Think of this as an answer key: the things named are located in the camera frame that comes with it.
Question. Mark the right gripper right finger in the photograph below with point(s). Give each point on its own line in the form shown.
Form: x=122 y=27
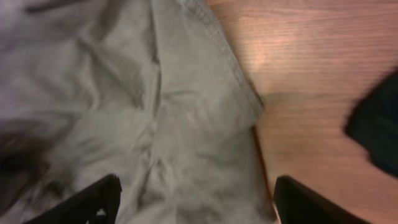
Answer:
x=298 y=204

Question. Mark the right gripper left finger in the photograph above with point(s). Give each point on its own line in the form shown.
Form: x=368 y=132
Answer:
x=96 y=204

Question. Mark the grey shorts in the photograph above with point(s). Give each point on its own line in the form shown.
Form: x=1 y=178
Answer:
x=147 y=90

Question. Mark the black garment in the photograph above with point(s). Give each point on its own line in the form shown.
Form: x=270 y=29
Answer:
x=373 y=124

